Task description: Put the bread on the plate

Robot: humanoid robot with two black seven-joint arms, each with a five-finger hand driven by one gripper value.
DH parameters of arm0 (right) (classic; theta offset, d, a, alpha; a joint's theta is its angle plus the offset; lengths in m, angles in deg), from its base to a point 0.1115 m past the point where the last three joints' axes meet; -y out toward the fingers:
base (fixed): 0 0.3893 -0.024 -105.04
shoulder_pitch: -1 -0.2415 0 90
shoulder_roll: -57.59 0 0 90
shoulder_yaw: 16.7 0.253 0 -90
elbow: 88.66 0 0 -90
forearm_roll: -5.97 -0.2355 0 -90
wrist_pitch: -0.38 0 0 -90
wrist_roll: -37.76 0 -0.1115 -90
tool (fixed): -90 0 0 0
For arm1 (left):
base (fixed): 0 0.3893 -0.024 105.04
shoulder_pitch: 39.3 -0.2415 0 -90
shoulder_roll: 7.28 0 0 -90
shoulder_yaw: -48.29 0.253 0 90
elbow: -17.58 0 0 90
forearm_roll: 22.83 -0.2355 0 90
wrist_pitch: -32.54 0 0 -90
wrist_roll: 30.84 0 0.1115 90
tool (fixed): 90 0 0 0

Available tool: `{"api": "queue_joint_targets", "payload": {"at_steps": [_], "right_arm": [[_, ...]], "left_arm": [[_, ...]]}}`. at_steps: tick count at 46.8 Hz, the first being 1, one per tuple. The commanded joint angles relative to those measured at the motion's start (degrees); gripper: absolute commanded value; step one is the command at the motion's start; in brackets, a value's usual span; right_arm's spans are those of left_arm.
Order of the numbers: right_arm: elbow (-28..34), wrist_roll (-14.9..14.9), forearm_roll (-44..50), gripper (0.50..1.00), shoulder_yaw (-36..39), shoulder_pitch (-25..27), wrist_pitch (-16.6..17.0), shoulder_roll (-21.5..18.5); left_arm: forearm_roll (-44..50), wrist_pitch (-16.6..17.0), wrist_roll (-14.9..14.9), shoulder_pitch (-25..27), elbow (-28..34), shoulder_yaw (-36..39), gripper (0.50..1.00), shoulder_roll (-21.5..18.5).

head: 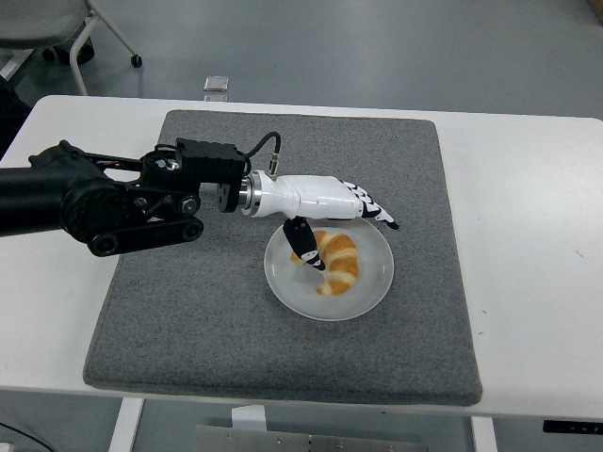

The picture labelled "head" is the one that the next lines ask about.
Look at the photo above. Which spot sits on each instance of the grey metal plate with screws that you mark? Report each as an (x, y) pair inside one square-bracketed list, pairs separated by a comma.
[(301, 442)]

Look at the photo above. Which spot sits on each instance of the light grey round plate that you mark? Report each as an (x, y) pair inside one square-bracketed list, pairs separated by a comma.
[(301, 296)]

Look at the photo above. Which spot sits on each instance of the small silver floor box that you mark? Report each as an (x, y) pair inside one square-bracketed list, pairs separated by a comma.
[(216, 83)]

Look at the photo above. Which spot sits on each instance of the black table control panel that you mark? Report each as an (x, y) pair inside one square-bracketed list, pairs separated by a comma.
[(572, 427)]

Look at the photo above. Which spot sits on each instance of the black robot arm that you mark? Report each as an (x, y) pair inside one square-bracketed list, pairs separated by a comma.
[(94, 202)]

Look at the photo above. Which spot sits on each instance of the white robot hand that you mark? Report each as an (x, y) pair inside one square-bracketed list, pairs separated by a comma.
[(315, 198)]

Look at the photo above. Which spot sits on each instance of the beige object corner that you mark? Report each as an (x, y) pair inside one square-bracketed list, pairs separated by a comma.
[(597, 9)]

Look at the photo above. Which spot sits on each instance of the grey felt mat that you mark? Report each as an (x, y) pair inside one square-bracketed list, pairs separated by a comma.
[(212, 339)]

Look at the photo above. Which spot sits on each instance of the person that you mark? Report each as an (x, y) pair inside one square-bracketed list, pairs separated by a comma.
[(9, 117)]

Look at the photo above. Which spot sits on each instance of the golden croissant bread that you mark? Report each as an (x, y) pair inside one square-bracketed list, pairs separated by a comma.
[(341, 263)]

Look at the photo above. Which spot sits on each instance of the grey office chair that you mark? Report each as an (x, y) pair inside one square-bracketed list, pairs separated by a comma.
[(37, 19)]

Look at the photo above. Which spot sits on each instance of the white table leg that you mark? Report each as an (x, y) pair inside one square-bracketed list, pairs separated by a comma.
[(484, 435), (125, 426)]

